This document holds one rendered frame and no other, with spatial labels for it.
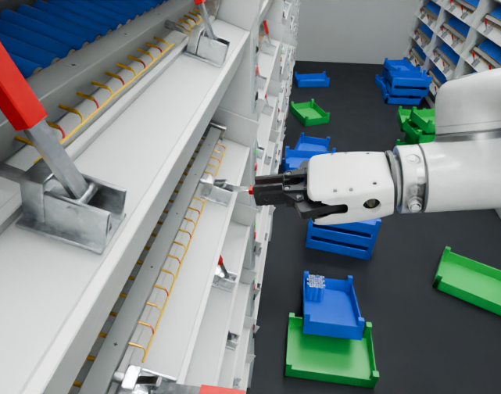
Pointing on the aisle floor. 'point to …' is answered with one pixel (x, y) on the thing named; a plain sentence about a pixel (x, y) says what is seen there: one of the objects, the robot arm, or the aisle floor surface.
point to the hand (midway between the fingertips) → (270, 189)
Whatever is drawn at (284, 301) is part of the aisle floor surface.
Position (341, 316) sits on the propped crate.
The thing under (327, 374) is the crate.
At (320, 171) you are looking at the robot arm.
